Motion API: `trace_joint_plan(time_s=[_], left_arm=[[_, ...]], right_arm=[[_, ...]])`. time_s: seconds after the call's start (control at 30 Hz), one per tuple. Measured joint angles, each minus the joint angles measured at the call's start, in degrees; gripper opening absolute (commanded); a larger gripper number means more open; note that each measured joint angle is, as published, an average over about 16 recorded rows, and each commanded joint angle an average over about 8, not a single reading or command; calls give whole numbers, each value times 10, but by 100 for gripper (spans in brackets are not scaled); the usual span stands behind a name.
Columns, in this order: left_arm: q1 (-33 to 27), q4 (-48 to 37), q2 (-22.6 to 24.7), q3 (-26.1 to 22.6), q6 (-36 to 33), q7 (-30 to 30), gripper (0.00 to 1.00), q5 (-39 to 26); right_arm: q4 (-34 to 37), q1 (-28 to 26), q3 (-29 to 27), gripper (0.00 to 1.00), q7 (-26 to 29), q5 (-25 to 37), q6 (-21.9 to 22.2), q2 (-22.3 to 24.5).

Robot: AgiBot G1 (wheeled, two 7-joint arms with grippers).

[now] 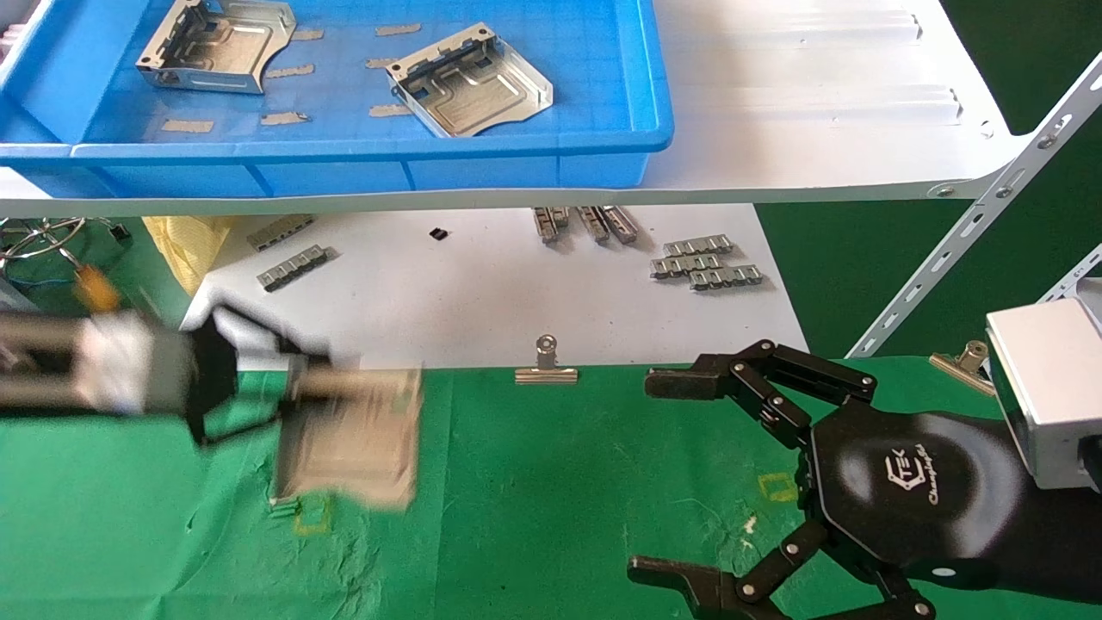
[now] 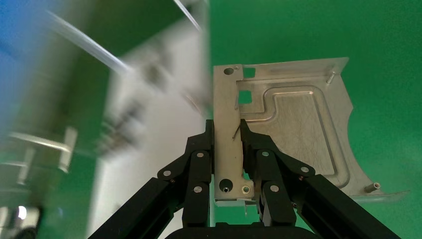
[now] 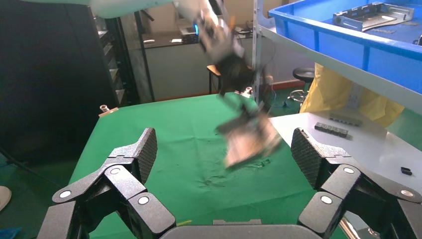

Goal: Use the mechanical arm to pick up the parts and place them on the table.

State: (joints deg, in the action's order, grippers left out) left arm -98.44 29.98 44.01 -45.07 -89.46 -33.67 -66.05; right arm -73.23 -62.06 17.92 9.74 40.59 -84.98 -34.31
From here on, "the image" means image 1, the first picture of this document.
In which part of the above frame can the silver binder clip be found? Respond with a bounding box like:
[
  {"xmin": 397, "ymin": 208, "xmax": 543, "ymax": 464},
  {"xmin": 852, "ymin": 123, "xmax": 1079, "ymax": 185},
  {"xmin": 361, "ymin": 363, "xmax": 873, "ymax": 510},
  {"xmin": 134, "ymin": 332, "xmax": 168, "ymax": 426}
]
[{"xmin": 514, "ymin": 335, "xmax": 579, "ymax": 385}]

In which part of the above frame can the brass-handled binder clip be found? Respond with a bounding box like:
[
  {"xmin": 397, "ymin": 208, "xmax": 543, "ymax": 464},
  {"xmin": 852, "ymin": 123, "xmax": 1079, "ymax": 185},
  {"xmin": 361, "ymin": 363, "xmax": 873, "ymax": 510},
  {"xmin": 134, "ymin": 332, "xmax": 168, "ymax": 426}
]
[{"xmin": 927, "ymin": 340, "xmax": 998, "ymax": 397}]

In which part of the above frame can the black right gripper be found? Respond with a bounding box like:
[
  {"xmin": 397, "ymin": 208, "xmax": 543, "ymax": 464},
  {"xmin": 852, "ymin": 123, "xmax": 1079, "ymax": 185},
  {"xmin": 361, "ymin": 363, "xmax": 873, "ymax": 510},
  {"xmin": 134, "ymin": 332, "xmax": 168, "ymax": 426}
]
[{"xmin": 627, "ymin": 339, "xmax": 1027, "ymax": 620}]

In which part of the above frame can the short perforated white shelf brace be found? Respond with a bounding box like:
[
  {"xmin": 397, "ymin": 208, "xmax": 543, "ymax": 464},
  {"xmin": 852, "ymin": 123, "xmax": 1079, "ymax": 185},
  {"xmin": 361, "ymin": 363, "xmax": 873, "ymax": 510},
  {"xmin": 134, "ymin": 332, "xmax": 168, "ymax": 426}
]
[{"xmin": 1037, "ymin": 243, "xmax": 1102, "ymax": 305}]

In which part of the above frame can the white shelf board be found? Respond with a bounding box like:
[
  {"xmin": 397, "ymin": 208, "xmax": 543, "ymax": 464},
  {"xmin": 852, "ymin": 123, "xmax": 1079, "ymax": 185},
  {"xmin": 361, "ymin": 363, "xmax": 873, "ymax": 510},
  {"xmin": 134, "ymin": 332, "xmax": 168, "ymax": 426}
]
[{"xmin": 0, "ymin": 0, "xmax": 1027, "ymax": 220}]

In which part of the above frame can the yellow cloth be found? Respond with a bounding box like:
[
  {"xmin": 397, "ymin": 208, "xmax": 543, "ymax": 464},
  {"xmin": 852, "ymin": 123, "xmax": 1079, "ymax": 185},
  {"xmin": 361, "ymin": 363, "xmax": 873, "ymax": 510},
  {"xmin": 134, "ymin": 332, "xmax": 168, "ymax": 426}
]
[{"xmin": 141, "ymin": 215, "xmax": 234, "ymax": 299}]

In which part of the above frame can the yellow cable connector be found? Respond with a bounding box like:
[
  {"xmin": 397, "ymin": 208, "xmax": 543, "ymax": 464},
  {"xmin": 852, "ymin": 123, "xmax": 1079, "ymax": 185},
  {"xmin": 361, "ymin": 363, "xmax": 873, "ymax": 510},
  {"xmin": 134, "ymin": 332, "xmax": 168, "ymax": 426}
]
[{"xmin": 72, "ymin": 264, "xmax": 122, "ymax": 313}]

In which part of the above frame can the stamped sheet metal part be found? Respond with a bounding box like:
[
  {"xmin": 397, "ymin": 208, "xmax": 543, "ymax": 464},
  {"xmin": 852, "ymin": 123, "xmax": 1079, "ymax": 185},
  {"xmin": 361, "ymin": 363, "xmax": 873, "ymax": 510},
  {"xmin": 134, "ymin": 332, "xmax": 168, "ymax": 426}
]
[
  {"xmin": 384, "ymin": 23, "xmax": 554, "ymax": 140},
  {"xmin": 269, "ymin": 364, "xmax": 425, "ymax": 512},
  {"xmin": 134, "ymin": 0, "xmax": 299, "ymax": 95}
]

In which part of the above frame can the blue plastic tray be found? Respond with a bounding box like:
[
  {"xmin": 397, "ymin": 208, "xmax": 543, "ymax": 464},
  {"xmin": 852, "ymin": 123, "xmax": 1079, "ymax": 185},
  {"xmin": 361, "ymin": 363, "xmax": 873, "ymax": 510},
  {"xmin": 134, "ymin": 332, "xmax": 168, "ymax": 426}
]
[{"xmin": 0, "ymin": 0, "xmax": 675, "ymax": 200}]

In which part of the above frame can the grey coiled wire bundle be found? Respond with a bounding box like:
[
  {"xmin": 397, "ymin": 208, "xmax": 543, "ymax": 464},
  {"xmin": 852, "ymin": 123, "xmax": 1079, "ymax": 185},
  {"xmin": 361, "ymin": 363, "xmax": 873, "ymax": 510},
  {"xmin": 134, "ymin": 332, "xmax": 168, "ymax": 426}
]
[{"xmin": 0, "ymin": 217, "xmax": 104, "ymax": 289}]

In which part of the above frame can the long perforated white shelf brace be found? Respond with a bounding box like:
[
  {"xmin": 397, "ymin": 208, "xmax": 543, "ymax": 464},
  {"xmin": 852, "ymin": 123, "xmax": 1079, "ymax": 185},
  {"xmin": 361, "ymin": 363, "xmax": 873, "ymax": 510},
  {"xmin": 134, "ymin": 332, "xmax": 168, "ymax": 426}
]
[{"xmin": 845, "ymin": 50, "xmax": 1102, "ymax": 359}]

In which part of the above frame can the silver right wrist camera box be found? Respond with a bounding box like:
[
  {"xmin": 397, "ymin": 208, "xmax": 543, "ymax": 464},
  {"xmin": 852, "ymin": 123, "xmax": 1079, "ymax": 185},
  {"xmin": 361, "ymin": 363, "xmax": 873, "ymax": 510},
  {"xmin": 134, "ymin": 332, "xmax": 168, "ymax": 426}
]
[{"xmin": 985, "ymin": 277, "xmax": 1102, "ymax": 493}]

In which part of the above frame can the green cloth mat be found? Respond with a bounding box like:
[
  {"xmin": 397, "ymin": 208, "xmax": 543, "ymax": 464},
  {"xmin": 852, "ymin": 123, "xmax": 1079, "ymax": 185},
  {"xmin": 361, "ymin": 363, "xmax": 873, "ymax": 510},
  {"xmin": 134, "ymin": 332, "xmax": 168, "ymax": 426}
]
[{"xmin": 0, "ymin": 354, "xmax": 1102, "ymax": 620}]

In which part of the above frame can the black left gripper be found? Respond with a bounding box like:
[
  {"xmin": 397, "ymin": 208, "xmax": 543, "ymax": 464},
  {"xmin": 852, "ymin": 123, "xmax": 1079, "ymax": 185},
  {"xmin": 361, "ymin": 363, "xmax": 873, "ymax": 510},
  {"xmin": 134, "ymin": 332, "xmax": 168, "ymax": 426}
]
[{"xmin": 184, "ymin": 305, "xmax": 335, "ymax": 446}]

